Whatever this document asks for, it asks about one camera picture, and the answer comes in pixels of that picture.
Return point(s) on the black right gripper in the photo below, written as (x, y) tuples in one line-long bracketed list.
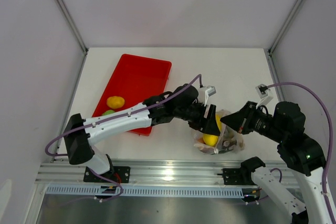
[(240, 120)]

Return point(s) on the left aluminium frame post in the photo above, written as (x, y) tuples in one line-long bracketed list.
[(61, 4)]

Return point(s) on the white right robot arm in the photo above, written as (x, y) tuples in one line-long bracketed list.
[(303, 156)]

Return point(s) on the tan longan fruit bunch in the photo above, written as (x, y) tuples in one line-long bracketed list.
[(228, 139)]

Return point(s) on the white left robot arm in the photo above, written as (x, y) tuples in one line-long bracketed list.
[(186, 103)]

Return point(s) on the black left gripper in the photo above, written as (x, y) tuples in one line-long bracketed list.
[(209, 125)]

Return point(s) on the slotted grey cable duct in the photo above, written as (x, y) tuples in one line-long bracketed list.
[(146, 191)]

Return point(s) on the aluminium frame post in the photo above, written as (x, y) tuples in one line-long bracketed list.
[(61, 4), (293, 12)]

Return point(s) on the aluminium rail profile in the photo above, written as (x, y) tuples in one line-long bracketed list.
[(151, 173)]

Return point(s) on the yellow mango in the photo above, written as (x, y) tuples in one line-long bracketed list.
[(211, 140)]

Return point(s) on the green custard apple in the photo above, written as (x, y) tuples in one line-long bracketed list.
[(108, 112)]

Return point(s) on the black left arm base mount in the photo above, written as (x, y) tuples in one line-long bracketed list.
[(121, 174)]

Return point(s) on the sliced cured ham piece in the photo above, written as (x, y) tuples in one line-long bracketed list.
[(220, 148)]

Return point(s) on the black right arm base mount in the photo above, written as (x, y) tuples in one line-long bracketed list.
[(236, 176)]

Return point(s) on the red plastic tray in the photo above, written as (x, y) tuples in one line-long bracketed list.
[(135, 79)]

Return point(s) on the clear zip top bag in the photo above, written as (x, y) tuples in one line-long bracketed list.
[(198, 136)]

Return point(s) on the yellow potato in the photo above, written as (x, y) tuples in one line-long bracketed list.
[(115, 102)]

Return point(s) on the right aluminium frame post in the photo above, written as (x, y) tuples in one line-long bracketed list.
[(293, 12)]

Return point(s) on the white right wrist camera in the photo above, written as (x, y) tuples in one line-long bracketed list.
[(265, 95)]

